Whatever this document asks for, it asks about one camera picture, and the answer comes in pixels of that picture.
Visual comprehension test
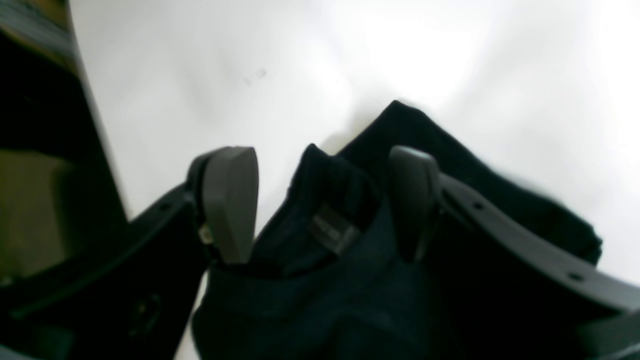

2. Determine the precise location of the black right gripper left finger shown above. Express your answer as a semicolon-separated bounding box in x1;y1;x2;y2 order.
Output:
1;146;259;360

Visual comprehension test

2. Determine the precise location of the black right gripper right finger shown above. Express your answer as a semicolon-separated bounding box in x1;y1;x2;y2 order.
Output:
387;145;640;360

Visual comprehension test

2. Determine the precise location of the black graphic t-shirt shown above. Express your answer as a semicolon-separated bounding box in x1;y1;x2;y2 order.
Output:
192;101;602;360

